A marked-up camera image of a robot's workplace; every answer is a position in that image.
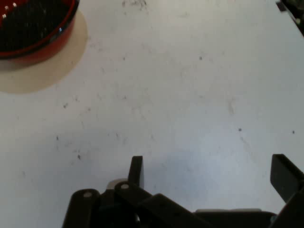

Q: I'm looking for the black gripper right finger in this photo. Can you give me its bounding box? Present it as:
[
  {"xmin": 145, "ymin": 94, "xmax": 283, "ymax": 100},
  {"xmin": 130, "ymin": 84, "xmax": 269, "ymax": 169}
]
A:
[{"xmin": 270, "ymin": 153, "xmax": 304, "ymax": 228}]

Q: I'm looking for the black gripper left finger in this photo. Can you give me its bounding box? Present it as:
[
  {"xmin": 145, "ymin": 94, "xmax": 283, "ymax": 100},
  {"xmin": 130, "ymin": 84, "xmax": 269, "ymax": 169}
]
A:
[{"xmin": 63, "ymin": 155, "xmax": 209, "ymax": 228}]

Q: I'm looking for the red bowl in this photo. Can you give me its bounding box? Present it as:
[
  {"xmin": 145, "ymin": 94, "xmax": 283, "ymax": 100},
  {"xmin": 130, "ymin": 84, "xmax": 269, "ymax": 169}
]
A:
[{"xmin": 0, "ymin": 0, "xmax": 80, "ymax": 60}]

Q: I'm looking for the black table edge clip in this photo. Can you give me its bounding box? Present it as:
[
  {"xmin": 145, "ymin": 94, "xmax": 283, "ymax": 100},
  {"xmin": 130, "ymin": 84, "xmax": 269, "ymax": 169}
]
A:
[{"xmin": 275, "ymin": 0, "xmax": 287, "ymax": 12}]

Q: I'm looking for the black seeds pile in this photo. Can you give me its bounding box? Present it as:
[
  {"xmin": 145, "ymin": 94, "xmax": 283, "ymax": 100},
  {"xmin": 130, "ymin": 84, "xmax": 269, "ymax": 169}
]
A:
[{"xmin": 0, "ymin": 0, "xmax": 77, "ymax": 52}]

